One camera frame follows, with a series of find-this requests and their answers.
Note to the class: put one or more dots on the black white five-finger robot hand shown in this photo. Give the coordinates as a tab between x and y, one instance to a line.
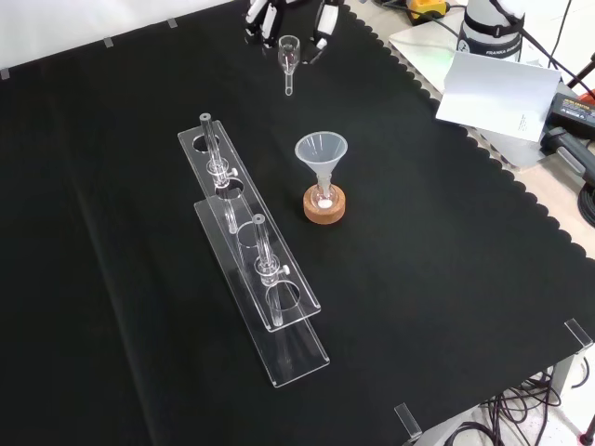
326	21

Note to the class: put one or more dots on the translucent plastic funnel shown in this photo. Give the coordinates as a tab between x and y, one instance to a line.
321	151

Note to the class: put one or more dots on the clear acrylic funnel stand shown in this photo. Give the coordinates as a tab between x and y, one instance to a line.
260	260

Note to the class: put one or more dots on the pale board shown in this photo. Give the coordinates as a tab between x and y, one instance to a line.
418	46

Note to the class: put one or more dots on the yellow stop button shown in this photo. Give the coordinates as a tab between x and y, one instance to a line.
425	7

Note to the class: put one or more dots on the small round-bottom glass flask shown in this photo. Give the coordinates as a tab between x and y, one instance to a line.
324	199

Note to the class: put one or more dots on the white paper sheet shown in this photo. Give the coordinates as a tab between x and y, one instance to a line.
497	93

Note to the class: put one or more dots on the black power adapter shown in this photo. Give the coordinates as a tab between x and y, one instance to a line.
574	111

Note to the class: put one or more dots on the black bench cloth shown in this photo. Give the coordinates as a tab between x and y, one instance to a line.
139	232

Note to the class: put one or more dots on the clear acrylic cloth clip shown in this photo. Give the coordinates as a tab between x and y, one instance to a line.
578	333
408	422

